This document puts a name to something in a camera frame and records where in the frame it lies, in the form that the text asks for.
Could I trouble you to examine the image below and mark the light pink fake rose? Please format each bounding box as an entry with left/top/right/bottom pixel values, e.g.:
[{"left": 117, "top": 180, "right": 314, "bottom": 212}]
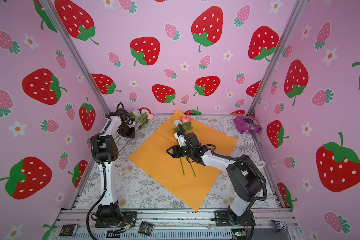
[{"left": 139, "top": 113, "right": 154, "bottom": 129}]

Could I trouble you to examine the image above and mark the orange wrapping paper sheet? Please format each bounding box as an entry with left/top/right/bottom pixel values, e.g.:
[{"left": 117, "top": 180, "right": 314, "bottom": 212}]
[{"left": 120, "top": 117, "right": 236, "bottom": 210}]

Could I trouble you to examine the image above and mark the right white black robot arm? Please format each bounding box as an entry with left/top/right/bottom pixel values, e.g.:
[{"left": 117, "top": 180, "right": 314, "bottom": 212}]
[{"left": 166, "top": 131, "right": 268, "bottom": 226}]

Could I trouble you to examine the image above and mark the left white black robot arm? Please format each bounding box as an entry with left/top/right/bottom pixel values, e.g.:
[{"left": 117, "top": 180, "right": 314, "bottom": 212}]
[{"left": 91, "top": 104, "right": 135, "bottom": 227}]

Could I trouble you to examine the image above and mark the white rose at back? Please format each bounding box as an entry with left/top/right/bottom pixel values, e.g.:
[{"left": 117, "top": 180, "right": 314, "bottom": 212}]
[{"left": 129, "top": 109, "right": 141, "bottom": 127}]

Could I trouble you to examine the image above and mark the purple snack packet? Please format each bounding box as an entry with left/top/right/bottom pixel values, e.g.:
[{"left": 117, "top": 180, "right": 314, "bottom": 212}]
[{"left": 234, "top": 116, "right": 262, "bottom": 135}]

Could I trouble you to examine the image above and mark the white ribbon strip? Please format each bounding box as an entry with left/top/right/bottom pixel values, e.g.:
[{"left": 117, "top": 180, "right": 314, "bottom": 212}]
[{"left": 254, "top": 161, "right": 266, "bottom": 170}]

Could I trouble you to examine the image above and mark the black tag middle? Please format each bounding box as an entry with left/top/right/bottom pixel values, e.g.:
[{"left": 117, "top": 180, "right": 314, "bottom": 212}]
[{"left": 138, "top": 221, "right": 155, "bottom": 237}]

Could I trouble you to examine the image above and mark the black tag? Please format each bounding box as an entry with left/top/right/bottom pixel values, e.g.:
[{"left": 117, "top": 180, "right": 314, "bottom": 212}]
[
  {"left": 59, "top": 224, "right": 78, "bottom": 237},
  {"left": 138, "top": 221, "right": 155, "bottom": 237}
]

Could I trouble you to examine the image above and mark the black tag left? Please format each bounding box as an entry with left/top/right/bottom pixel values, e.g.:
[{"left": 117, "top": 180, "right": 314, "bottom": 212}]
[{"left": 59, "top": 224, "right": 78, "bottom": 237}]

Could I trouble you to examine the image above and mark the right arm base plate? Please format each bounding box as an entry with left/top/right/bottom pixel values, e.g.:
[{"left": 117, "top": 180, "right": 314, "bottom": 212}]
[{"left": 214, "top": 210, "right": 256, "bottom": 227}]

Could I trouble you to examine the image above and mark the aluminium front rail frame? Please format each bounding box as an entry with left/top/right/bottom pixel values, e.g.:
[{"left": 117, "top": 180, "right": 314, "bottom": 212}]
[{"left": 45, "top": 208, "right": 304, "bottom": 240}]

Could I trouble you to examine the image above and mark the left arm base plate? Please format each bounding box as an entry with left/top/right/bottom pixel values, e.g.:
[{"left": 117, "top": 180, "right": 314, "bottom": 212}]
[{"left": 95, "top": 211, "right": 138, "bottom": 228}]

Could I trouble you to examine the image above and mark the left aluminium corner post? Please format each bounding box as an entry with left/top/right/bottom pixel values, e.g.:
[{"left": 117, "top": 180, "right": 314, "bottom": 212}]
[{"left": 40, "top": 0, "right": 111, "bottom": 114}]

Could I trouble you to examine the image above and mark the aluminium corner post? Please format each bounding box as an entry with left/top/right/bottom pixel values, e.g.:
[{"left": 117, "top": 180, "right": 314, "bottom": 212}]
[
  {"left": 40, "top": 0, "right": 111, "bottom": 114},
  {"left": 247, "top": 0, "right": 308, "bottom": 115}
]

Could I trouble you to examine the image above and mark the right aluminium corner post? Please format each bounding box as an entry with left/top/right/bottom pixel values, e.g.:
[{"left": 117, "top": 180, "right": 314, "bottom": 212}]
[{"left": 247, "top": 0, "right": 308, "bottom": 115}]

